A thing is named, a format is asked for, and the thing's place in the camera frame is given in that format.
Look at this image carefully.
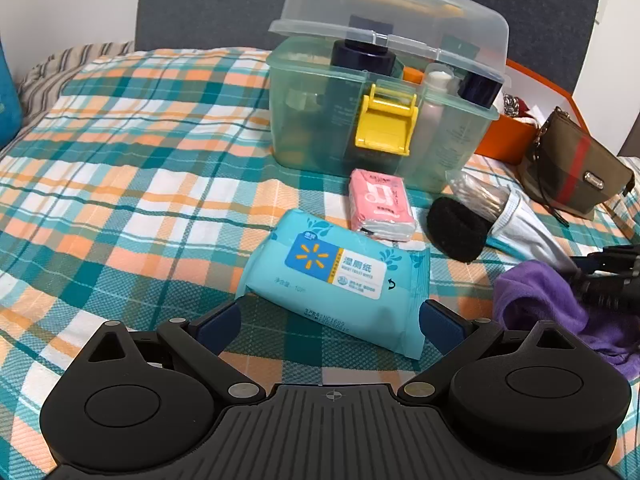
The dark purple bottle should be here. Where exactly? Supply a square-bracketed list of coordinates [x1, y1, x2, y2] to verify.
[457, 72, 501, 108]

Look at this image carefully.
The striped pillow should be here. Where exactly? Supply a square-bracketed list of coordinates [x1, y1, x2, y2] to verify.
[17, 41, 136, 116]

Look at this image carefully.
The plaid bed sheet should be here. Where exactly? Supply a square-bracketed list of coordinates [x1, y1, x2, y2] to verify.
[0, 47, 640, 480]

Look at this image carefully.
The blue wet wipes pack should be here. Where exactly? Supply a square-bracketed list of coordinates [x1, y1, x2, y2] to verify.
[234, 209, 432, 361]

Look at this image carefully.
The dark blue jar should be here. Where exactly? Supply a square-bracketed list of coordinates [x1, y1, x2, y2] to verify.
[331, 40, 396, 73]

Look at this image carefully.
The white pink lotion bottle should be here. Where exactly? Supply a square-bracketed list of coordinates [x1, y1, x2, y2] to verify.
[412, 62, 453, 171]

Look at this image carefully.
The teal cushion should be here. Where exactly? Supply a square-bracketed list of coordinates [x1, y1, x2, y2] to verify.
[0, 40, 23, 148]

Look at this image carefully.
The black fuzzy scrunchie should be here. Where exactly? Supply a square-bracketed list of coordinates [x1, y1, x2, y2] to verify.
[426, 197, 493, 263]

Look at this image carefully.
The blue face mask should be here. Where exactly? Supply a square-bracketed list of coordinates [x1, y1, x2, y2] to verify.
[487, 195, 576, 271]

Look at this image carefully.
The purple fleece cloth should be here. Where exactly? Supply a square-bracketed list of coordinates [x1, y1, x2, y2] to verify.
[492, 261, 640, 381]

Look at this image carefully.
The green translucent lidded storage box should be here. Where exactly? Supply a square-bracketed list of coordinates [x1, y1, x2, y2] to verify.
[265, 0, 511, 193]

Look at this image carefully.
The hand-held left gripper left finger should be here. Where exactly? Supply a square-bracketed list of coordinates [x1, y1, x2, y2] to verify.
[87, 304, 266, 403]

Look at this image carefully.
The grey upholstered headboard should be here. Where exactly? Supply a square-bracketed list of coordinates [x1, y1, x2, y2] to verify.
[135, 0, 603, 98]

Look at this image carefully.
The clear bag of cotton swabs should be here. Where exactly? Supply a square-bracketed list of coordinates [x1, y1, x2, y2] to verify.
[445, 169, 511, 221]

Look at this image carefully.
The pink tissue pack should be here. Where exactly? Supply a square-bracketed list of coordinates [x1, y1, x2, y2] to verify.
[347, 169, 417, 242]

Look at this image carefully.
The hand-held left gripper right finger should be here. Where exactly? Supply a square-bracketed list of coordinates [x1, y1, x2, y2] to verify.
[398, 300, 576, 403]

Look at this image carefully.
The orange box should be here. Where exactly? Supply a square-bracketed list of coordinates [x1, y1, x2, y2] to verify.
[472, 57, 586, 166]

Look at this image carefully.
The brown striped zipper pouch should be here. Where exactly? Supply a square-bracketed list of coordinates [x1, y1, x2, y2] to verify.
[517, 106, 636, 221]

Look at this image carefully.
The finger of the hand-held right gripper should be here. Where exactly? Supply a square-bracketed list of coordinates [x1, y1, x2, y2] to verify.
[575, 274, 640, 313]
[570, 245, 640, 276]

